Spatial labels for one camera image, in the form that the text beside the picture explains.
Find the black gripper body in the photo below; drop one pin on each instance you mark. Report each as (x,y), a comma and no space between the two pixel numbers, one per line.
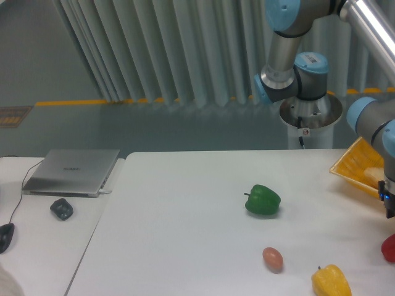
(385,195)

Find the red bell pepper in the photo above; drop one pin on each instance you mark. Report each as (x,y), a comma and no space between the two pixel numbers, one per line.
(388,248)

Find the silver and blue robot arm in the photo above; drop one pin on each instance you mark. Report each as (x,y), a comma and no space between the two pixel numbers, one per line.
(301,77)

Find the yellow woven basket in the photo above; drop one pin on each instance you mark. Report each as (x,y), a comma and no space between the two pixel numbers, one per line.
(351,165)

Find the bread slice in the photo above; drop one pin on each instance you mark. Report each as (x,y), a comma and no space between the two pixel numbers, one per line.
(373,175)

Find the yellow bell pepper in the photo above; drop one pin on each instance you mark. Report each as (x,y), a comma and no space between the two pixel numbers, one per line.
(330,280)

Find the yellow floor tape line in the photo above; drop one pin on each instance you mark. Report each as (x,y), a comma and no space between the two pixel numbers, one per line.
(145,101)

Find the green bell pepper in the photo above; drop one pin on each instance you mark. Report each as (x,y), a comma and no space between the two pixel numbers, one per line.
(262,200)

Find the brown egg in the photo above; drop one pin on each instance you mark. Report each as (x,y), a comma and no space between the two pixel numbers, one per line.
(273,259)

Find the grey pleated curtain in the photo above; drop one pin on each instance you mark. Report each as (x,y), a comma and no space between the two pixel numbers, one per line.
(176,51)

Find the silver laptop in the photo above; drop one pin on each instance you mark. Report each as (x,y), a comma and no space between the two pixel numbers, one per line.
(72,172)

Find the small black device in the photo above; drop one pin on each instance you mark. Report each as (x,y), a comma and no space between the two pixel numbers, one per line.
(62,209)

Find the black computer mouse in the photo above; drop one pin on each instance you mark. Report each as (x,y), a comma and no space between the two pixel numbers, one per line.
(6,235)

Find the brown floor mat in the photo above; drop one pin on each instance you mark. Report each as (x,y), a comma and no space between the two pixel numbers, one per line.
(11,117)

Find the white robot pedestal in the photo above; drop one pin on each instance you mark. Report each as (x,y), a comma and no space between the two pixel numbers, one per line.
(311,124)

